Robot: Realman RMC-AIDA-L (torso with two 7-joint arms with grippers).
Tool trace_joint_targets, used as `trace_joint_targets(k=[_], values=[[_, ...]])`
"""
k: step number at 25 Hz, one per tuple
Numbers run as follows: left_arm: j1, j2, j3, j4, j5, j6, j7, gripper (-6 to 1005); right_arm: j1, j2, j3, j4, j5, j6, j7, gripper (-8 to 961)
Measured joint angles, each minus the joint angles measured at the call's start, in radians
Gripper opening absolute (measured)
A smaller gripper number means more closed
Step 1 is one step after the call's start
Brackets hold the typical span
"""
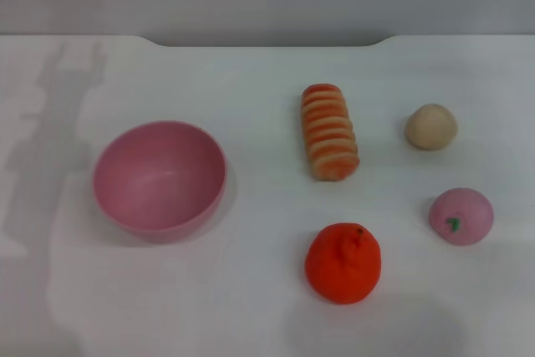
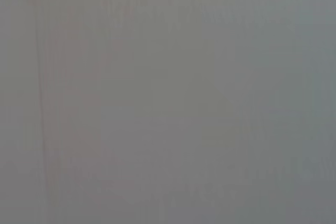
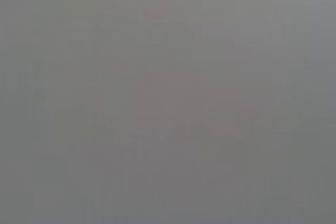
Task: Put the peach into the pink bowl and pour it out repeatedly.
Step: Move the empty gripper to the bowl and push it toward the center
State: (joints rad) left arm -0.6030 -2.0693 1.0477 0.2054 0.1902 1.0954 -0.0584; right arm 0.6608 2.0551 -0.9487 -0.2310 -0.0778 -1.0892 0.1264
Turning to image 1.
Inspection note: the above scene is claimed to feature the orange tangerine toy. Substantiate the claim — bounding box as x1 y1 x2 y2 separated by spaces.
304 222 383 305

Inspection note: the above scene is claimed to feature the beige round bun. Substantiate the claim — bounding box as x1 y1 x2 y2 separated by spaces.
404 102 459 150

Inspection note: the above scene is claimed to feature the pink plastic bowl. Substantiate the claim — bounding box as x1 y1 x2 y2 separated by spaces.
92 120 228 244

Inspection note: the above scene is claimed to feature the orange striped bread roll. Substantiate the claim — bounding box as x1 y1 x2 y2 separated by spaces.
301 83 361 183

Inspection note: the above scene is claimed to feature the pink peach toy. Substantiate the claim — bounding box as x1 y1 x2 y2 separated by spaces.
428 187 495 247

